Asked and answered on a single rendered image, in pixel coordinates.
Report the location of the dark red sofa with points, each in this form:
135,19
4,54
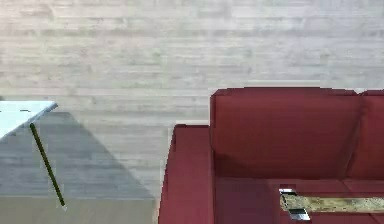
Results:
273,133

